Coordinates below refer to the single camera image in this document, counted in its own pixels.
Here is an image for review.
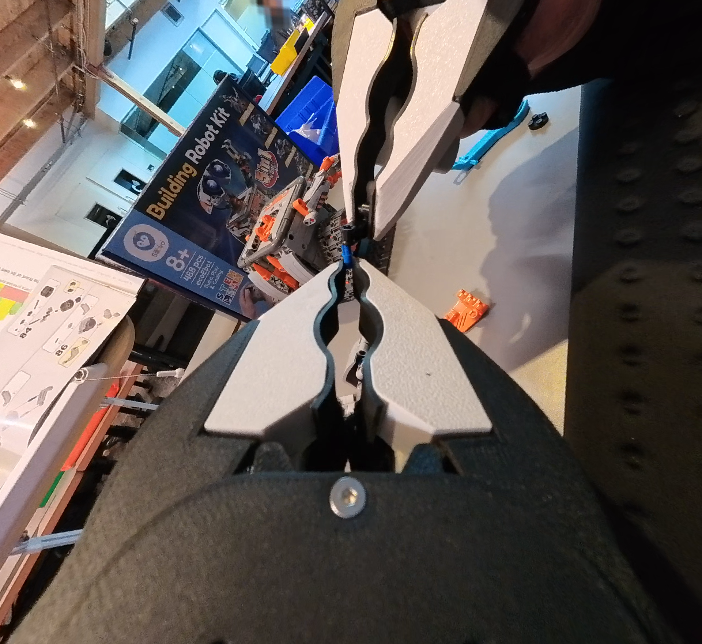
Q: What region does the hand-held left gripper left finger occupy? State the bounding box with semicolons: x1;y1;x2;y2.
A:
204;263;345;470

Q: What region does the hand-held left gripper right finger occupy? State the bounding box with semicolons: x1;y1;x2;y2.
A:
351;260;492;467

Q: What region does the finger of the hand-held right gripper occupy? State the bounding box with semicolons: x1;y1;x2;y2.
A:
335;7;398;216
374;0;495;238

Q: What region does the person's right forearm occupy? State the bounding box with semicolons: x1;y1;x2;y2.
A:
529;0;702;96

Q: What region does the person's right hand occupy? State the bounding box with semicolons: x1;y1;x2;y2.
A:
461;0;608;138

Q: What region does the blue storage bin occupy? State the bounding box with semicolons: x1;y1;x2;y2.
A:
274;76;342;162

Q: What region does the yellow storage bin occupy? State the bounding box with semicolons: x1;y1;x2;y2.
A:
271;30;302;74

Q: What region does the orange curved brick piece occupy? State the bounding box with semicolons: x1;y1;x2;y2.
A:
443;289;490;333

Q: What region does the light blue brick separator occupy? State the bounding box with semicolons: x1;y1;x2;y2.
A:
452;100;530;170

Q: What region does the grey orange tracked toy robot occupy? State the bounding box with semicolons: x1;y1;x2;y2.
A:
238;156;396;299

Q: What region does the blue robot kit box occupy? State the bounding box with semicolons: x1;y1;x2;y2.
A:
96;74;341;321

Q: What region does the instruction booklet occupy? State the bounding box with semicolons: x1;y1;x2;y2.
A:
0;233;144;428

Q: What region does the black perforated board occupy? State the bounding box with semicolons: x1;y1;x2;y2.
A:
565;79;702;644

